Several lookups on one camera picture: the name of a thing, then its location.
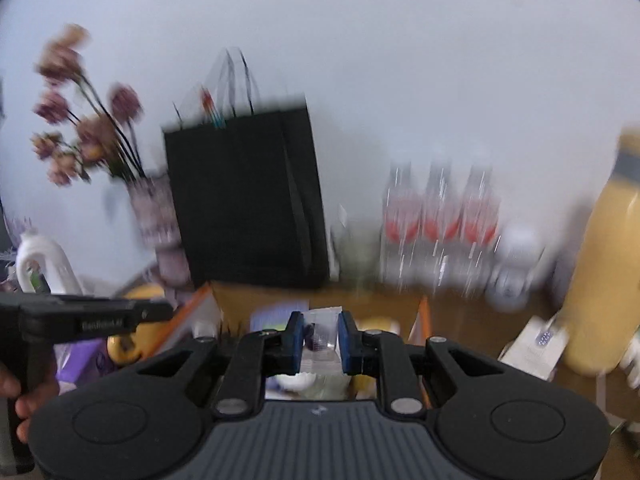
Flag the red cardboard box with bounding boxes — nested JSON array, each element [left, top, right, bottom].
[[134, 283, 432, 359]]

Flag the yellow thermos jug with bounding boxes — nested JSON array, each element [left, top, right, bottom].
[[559, 126, 639, 376]]

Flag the black paper bag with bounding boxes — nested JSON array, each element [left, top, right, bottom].
[[164, 50, 330, 289]]

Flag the purple tissue pack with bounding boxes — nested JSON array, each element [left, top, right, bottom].
[[54, 339, 113, 386]]

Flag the water bottle right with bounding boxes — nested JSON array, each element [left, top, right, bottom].
[[461, 166, 500, 297]]

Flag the dried pink flowers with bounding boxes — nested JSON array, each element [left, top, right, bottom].
[[32, 24, 146, 188]]

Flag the white toy robot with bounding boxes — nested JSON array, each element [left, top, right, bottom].
[[486, 224, 544, 312]]

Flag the white detergent bottle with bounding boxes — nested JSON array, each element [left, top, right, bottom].
[[15, 229, 82, 295]]

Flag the water bottle middle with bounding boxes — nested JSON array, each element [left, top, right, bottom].
[[422, 160, 461, 294]]

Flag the water bottle left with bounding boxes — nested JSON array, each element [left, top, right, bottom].
[[382, 162, 422, 289]]

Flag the glass cup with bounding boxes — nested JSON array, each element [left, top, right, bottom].
[[331, 205, 381, 289]]

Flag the small clear plastic packet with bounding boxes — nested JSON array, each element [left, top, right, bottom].
[[300, 307, 343, 375]]

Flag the left hand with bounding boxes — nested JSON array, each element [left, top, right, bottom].
[[0, 358, 60, 444]]

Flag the water bottle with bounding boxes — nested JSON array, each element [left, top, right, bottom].
[[461, 166, 500, 297], [382, 162, 422, 289], [422, 160, 461, 294]]

